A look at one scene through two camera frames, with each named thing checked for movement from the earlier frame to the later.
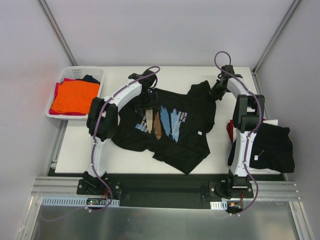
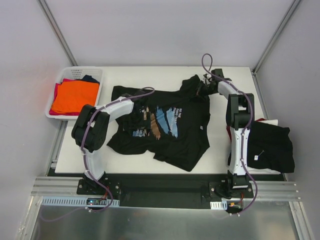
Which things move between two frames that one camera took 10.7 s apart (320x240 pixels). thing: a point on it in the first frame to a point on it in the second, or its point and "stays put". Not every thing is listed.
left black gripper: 144,108 to 136,116
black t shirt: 177,130 stays put
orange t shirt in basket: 74,96 stays put
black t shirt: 272,150 stays put
